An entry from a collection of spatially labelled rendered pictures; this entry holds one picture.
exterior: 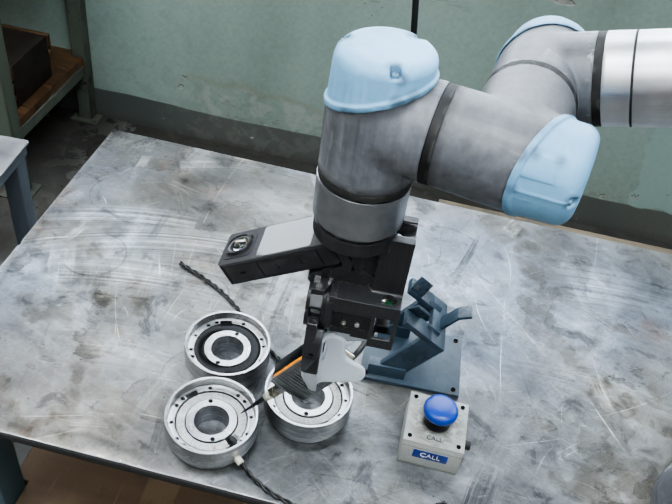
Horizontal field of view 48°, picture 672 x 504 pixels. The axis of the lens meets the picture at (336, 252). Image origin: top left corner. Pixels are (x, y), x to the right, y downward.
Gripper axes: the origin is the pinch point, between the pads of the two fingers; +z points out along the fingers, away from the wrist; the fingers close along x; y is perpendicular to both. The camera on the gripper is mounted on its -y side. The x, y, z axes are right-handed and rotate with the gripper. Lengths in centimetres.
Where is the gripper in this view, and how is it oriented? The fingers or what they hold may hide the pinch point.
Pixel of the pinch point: (309, 366)
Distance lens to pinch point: 76.5
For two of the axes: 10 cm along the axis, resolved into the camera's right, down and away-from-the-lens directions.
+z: -1.1, 7.4, 6.7
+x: 1.6, -6.5, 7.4
